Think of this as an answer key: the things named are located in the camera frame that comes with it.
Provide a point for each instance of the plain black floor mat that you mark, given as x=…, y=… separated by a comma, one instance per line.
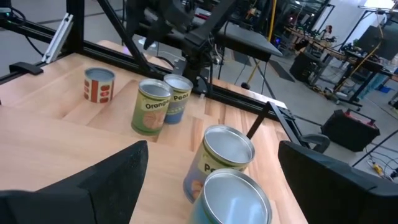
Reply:
x=281, y=71

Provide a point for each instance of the peas label can blue base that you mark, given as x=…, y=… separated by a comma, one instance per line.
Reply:
x=181, y=102

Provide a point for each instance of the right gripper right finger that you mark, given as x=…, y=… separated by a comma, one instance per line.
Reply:
x=335, y=199

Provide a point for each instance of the white red tomato can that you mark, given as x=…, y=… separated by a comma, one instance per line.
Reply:
x=99, y=88

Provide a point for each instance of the silver metal bar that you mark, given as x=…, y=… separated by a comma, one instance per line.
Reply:
x=57, y=39

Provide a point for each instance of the black monitor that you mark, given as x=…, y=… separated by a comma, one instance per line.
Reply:
x=385, y=43

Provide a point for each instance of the green oranges label can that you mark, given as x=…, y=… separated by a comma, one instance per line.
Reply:
x=150, y=109

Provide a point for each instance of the dark grey desk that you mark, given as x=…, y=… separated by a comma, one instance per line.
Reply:
x=245, y=42

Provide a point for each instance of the wooden workbench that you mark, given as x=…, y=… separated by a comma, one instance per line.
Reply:
x=342, y=55

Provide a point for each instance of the black cabinet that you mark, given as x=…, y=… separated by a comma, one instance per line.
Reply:
x=301, y=67

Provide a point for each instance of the black case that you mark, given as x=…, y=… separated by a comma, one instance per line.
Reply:
x=349, y=130

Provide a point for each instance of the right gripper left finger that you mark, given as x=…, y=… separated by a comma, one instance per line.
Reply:
x=93, y=199

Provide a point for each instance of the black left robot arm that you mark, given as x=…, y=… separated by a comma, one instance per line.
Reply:
x=199, y=46

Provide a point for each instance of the black metal rig frame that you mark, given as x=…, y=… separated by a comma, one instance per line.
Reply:
x=124, y=63

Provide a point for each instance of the person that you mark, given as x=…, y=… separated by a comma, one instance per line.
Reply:
x=327, y=31

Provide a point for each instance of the peaches label can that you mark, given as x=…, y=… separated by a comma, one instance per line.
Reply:
x=217, y=149

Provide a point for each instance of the teal label can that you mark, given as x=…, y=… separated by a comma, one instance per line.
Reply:
x=233, y=199

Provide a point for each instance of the black table clamp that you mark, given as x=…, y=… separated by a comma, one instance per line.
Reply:
x=26, y=68
x=315, y=140

